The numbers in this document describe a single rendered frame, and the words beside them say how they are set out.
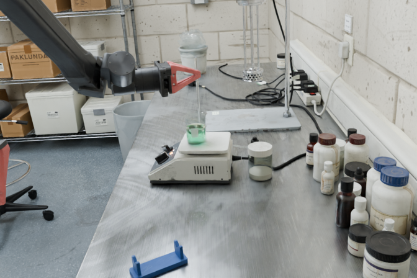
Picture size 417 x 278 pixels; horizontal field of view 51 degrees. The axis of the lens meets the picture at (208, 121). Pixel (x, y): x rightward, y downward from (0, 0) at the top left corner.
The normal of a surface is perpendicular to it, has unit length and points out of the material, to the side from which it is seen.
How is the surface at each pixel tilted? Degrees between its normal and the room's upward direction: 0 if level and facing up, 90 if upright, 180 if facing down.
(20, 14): 139
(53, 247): 0
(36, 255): 0
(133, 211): 0
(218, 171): 90
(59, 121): 93
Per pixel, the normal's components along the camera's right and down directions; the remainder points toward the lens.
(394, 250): -0.06, -0.94
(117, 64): 0.16, -0.33
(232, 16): 0.00, 0.34
